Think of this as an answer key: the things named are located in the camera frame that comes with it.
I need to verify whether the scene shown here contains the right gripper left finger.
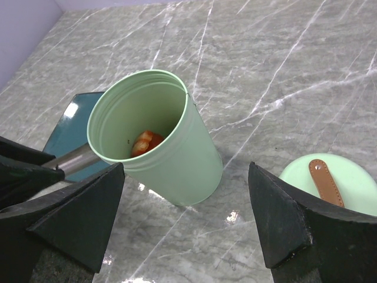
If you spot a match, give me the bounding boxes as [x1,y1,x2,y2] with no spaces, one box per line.
[1,163,125,282]

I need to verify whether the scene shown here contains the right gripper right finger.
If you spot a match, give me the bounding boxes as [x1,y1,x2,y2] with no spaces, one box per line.
[248,163,376,282]

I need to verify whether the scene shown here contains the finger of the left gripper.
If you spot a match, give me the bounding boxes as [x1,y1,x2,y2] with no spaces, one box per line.
[1,137,65,209]

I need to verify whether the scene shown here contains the teal square plate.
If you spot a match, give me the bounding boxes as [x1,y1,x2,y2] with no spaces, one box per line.
[42,91,111,183]

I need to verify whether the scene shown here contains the pink bacon piece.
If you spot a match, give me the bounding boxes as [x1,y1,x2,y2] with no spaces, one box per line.
[131,130,153,158]

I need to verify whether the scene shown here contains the red sausage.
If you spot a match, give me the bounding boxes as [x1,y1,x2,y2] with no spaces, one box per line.
[147,133,164,152]

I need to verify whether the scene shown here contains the steel slotted tongs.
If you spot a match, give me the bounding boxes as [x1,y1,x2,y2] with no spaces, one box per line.
[42,143,100,176]

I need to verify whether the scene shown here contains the mint green canister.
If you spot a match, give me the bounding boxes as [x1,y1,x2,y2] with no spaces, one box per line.
[87,70,223,206]

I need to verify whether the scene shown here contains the mint green lid brown handle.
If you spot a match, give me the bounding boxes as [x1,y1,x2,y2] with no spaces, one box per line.
[279,153,376,216]

